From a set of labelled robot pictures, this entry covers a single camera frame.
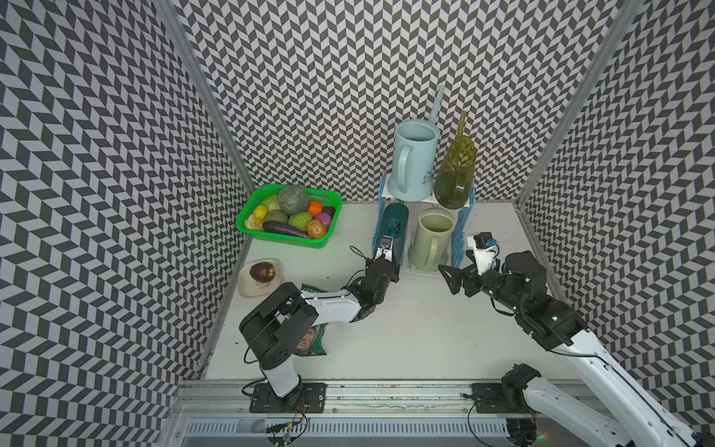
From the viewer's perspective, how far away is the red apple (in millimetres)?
932

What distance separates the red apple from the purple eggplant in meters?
0.14

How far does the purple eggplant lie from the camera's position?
3.39 ft
